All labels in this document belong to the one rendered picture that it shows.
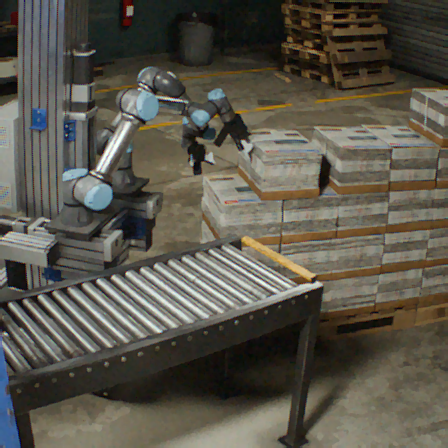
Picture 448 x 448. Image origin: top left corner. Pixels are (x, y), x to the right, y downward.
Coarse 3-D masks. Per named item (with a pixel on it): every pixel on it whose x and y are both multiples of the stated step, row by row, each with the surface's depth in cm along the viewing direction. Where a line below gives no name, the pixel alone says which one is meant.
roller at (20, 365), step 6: (0, 330) 247; (6, 336) 245; (6, 342) 239; (6, 348) 237; (12, 348) 236; (6, 354) 235; (12, 354) 233; (18, 354) 234; (12, 360) 232; (18, 360) 230; (24, 360) 231; (18, 366) 228; (24, 366) 227; (30, 366) 230; (18, 372) 228; (24, 372) 225
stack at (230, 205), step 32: (224, 192) 365; (320, 192) 370; (384, 192) 375; (416, 192) 380; (224, 224) 356; (256, 224) 360; (288, 224) 365; (320, 224) 370; (352, 224) 376; (384, 224) 382; (256, 256) 367; (288, 256) 371; (320, 256) 377; (352, 256) 383; (384, 256) 389; (416, 256) 396; (352, 288) 390; (384, 288) 397; (416, 288) 405; (320, 320) 410; (352, 320) 399; (256, 352) 389
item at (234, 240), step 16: (224, 240) 323; (240, 240) 325; (160, 256) 306; (176, 256) 307; (192, 256) 312; (96, 272) 291; (112, 272) 292; (48, 288) 277; (64, 288) 279; (80, 288) 283; (0, 304) 263; (32, 320) 274
